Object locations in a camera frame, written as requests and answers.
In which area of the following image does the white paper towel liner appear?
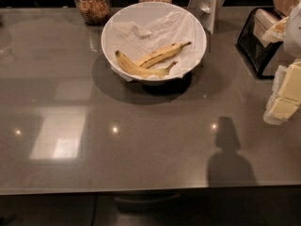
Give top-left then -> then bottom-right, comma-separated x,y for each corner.
102,8 -> 206,84

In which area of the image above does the glass jar with brown cereal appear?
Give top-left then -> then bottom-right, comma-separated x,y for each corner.
74,0 -> 111,25

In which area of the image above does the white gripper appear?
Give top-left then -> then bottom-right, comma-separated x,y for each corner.
263,62 -> 301,125

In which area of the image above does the white folded card stand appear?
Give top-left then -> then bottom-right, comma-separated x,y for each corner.
187,0 -> 225,34

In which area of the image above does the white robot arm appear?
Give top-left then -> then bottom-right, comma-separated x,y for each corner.
262,3 -> 301,125

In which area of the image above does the white bowl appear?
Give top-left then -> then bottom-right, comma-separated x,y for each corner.
102,2 -> 207,85

